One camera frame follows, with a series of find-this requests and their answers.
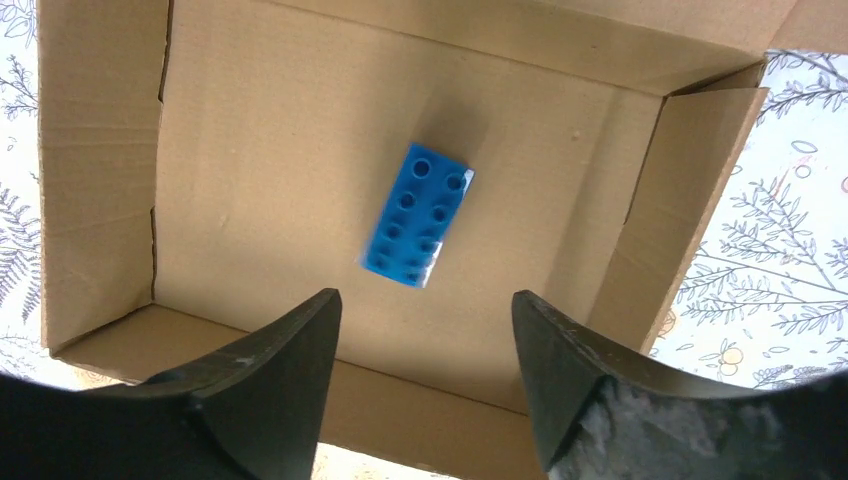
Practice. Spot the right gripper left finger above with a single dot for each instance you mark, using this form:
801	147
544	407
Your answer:
251	409

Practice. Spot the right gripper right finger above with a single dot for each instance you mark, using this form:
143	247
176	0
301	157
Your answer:
600	410

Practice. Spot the brown cardboard box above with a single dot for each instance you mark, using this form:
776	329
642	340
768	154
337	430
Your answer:
331	166

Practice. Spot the small blue block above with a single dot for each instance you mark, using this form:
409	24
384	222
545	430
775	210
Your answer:
409	234

